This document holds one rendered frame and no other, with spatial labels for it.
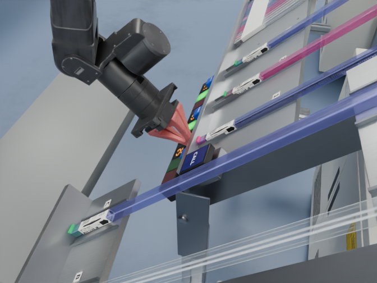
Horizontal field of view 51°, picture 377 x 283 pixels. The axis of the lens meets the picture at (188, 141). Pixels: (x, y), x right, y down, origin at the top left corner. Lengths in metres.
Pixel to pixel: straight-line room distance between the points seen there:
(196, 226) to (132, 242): 0.82
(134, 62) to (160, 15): 2.15
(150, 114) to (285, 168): 0.24
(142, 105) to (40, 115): 0.40
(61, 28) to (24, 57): 1.90
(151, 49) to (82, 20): 0.10
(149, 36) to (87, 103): 0.44
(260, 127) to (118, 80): 0.23
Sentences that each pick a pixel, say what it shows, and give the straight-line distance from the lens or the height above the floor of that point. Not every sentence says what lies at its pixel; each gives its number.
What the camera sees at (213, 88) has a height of 0.73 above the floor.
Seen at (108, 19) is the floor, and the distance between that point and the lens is 2.74.
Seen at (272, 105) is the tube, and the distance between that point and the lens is 0.59.
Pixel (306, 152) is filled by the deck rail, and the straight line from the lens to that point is 0.52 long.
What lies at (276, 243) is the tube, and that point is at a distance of 0.30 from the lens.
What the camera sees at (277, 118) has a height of 0.83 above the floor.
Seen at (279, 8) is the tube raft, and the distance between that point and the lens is 0.92.
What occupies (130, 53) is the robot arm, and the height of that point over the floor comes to 0.89.
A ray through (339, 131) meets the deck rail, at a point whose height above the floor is 0.88.
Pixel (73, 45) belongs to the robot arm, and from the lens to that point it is 0.59.
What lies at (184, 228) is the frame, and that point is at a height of 0.67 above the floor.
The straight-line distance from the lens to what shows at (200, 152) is 0.55.
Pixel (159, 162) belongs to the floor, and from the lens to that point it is 1.65.
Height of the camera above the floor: 1.19
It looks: 44 degrees down
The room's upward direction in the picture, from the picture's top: straight up
